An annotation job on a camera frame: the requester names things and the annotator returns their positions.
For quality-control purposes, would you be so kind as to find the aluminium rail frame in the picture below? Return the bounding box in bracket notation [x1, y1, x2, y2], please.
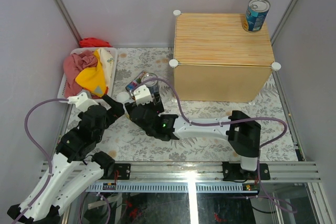
[39, 159, 322, 193]

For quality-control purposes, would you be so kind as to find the wooden box counter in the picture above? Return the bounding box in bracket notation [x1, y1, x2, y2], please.
[169, 10, 281, 102]

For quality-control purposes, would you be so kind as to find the cream patterned cloth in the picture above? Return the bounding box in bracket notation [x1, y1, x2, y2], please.
[98, 48, 117, 88]

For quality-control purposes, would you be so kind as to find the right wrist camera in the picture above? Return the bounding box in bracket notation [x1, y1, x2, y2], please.
[132, 85, 153, 106]

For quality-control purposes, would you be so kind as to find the yellow can white lid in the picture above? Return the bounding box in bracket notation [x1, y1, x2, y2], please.
[116, 91, 130, 103]

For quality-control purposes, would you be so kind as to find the blue mixed bean can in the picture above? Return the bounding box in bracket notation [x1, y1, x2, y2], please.
[125, 71, 147, 92]

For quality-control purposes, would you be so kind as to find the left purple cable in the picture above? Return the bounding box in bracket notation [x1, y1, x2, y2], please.
[24, 98, 69, 183]

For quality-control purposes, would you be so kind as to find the dark blue soup can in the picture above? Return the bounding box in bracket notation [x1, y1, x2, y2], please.
[141, 73, 160, 101]

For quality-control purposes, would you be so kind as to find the white plastic basket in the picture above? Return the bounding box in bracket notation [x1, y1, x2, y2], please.
[57, 47, 118, 102]

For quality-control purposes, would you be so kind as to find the pink cloth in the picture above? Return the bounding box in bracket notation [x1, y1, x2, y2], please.
[63, 50, 98, 98]

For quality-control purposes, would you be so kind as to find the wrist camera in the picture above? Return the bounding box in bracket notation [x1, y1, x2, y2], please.
[132, 85, 153, 106]
[67, 92, 98, 112]

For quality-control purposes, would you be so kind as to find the light blue Progresso soup can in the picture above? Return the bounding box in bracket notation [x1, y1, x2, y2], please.
[243, 0, 270, 33]

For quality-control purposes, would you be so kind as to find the red cloth behind basket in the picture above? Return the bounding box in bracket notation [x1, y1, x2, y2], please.
[79, 37, 112, 48]

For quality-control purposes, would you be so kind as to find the yellow cloth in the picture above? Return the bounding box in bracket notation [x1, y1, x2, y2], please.
[76, 49, 109, 97]

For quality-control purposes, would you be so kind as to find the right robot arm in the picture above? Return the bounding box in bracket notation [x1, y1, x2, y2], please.
[125, 102, 261, 179]

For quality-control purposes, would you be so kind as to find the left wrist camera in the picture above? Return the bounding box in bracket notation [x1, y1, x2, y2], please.
[67, 92, 98, 112]

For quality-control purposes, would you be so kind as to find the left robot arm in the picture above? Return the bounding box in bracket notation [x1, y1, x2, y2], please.
[7, 93, 125, 223]

